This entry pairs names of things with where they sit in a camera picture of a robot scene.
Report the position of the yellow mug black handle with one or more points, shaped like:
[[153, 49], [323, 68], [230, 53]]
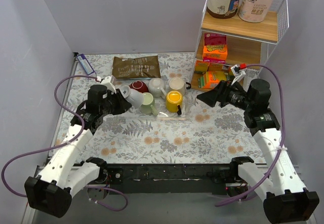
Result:
[[174, 100]]

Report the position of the pale blue footed mug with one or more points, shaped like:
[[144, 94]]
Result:
[[134, 97]]

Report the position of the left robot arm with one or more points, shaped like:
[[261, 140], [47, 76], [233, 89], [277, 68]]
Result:
[[52, 190]]

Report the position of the purple white box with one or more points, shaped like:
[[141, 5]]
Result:
[[88, 69]]

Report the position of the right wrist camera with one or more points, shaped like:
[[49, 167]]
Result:
[[239, 72]]

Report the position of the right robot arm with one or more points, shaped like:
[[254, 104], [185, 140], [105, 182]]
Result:
[[284, 195]]

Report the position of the orange pink Scrub Mommy box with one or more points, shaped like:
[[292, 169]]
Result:
[[215, 48]]

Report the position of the dark red mug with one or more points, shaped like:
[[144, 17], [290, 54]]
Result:
[[139, 86]]

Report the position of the orange sponge box left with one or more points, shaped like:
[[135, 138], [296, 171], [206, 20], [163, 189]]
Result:
[[201, 66]]

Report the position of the orange sponge pack lying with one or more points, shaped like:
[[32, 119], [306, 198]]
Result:
[[212, 78]]

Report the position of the light green mug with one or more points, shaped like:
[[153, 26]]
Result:
[[148, 105]]

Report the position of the brown coffee bag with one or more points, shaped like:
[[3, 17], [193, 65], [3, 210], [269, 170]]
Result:
[[136, 68]]

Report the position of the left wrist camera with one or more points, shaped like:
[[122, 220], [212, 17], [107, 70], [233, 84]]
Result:
[[108, 81]]

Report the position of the orange sponge box right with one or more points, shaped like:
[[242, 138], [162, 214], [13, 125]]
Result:
[[218, 67]]

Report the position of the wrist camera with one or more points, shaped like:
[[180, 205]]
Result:
[[239, 72], [108, 81]]

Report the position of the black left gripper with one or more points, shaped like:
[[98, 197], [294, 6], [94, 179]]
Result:
[[117, 101]]

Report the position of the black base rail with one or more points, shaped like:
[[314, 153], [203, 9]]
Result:
[[170, 178]]

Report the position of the white speckled mug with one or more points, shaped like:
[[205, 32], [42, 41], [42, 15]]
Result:
[[157, 88]]

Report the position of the cream beige mug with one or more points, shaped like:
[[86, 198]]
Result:
[[178, 84]]

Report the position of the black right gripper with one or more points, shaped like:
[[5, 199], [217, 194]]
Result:
[[220, 95]]

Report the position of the white wrapped tissue roll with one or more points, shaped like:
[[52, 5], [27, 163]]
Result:
[[254, 11]]

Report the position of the white wire shelf rack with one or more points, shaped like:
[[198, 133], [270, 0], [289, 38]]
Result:
[[249, 43]]

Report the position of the orange sponge box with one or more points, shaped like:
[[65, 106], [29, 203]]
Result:
[[218, 67], [201, 66]]

